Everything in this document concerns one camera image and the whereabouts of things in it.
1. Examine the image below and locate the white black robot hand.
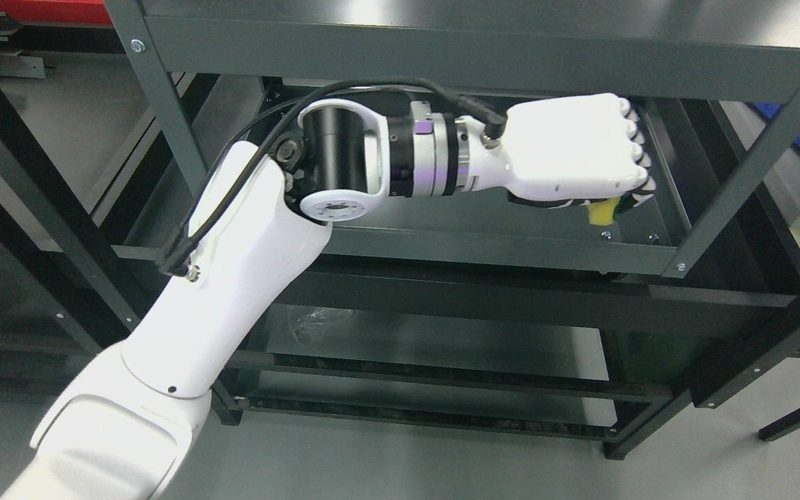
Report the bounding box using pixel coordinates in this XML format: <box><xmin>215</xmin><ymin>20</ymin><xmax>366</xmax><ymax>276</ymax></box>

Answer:
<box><xmin>458</xmin><ymin>94</ymin><xmax>657</xmax><ymax>208</ymax></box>

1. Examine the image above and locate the green yellow sponge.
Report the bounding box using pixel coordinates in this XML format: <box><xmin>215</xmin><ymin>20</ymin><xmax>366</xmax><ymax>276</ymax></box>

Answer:
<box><xmin>586</xmin><ymin>195</ymin><xmax>638</xmax><ymax>226</ymax></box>

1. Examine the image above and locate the black metal shelf rack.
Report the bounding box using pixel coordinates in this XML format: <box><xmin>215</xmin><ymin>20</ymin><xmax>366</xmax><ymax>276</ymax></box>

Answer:
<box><xmin>0</xmin><ymin>13</ymin><xmax>188</xmax><ymax>398</ymax></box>

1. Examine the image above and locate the dark grey shelving unit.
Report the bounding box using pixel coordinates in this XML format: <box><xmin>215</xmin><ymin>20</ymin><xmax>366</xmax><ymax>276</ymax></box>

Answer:
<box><xmin>105</xmin><ymin>1</ymin><xmax>800</xmax><ymax>460</ymax></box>

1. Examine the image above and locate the red metal beam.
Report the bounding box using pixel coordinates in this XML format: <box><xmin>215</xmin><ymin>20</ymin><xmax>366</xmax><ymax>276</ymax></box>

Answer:
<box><xmin>0</xmin><ymin>1</ymin><xmax>112</xmax><ymax>26</ymax></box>

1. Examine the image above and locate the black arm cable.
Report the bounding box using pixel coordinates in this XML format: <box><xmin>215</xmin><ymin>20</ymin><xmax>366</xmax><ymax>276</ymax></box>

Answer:
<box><xmin>157</xmin><ymin>76</ymin><xmax>508</xmax><ymax>277</ymax></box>

